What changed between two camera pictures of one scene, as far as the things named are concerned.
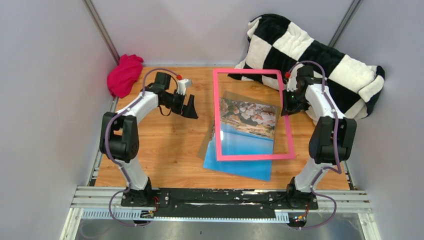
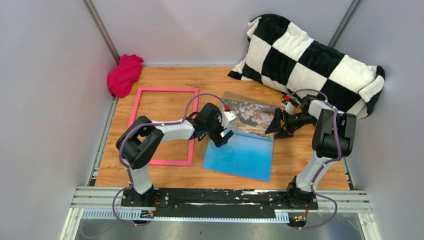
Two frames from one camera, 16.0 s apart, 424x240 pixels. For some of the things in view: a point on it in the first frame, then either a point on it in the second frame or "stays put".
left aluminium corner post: (102, 29) stays put
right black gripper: (288, 109) → (275, 125)
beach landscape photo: (247, 128) stays put
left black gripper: (188, 110) → (223, 140)
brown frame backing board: (231, 95) stays put
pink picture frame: (220, 157) → (196, 90)
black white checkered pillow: (276, 46) stays put
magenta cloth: (125, 75) stays put
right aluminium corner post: (350, 13) stays put
